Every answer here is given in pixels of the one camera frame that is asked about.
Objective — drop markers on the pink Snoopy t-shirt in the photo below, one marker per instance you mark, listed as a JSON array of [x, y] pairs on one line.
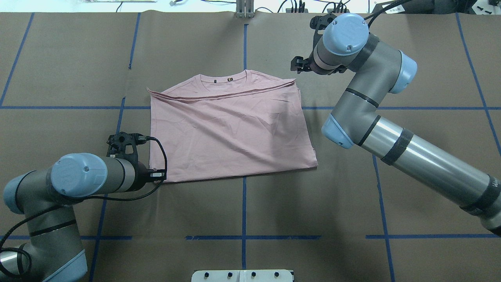
[[248, 123]]

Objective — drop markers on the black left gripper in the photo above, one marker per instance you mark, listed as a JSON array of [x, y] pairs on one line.
[[141, 176]]

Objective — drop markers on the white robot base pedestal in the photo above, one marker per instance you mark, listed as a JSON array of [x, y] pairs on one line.
[[244, 275]]

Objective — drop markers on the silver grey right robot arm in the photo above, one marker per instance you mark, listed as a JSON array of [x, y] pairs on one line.
[[347, 43]]

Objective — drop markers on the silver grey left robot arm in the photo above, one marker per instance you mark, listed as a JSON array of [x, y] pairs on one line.
[[46, 246]]

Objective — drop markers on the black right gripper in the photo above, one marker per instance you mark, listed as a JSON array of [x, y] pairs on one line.
[[311, 65]]

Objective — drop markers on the aluminium frame post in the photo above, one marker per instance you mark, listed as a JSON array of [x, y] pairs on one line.
[[245, 9]]

